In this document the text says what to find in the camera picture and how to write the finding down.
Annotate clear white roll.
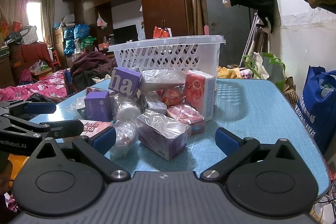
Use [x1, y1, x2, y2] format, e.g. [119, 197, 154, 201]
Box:
[110, 93, 142, 159]

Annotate red item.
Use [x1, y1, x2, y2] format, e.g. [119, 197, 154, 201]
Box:
[157, 86, 185, 107]

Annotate grey pack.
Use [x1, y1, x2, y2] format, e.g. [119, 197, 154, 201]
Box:
[139, 69, 186, 93]

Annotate pink floral bedding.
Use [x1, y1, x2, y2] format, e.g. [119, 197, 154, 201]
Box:
[0, 71, 67, 101]

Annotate small purple box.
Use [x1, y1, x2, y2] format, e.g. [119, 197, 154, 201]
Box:
[84, 91, 112, 122]

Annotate red wrapped pack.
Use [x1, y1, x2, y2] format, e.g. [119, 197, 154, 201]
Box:
[167, 103, 205, 135]

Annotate maroon clothes pile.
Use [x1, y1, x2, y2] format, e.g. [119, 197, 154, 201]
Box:
[70, 51, 117, 93]

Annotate purple wrapped tissue pack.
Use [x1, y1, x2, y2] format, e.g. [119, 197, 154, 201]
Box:
[136, 110, 191, 161]

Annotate purple box white letters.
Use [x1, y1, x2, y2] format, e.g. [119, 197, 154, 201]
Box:
[109, 67, 142, 97]

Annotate red white tissue box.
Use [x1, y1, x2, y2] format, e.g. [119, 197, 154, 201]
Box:
[185, 71, 216, 122]

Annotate yellow blanket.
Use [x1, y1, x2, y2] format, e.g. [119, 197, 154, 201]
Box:
[217, 66, 243, 79]

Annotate green white bag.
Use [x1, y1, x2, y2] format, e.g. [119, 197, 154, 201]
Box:
[243, 52, 286, 92]

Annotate blue plastic bags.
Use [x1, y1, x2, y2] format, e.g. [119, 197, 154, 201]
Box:
[63, 24, 90, 57]

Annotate blue shopping bag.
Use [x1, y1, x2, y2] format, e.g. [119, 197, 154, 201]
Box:
[294, 67, 336, 154]

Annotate white plastic basket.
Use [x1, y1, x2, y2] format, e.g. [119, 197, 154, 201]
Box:
[109, 35, 226, 76]

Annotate window curtain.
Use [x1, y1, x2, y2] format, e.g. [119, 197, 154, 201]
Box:
[41, 0, 55, 47]

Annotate black television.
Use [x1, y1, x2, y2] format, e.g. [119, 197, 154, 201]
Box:
[113, 24, 138, 44]

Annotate grey door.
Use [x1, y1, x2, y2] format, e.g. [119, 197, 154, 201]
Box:
[205, 0, 253, 67]

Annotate metal crutches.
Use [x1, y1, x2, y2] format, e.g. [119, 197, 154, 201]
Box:
[239, 12, 263, 67]

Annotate orange white hanging bag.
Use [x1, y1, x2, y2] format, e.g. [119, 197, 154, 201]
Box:
[153, 26, 171, 39]

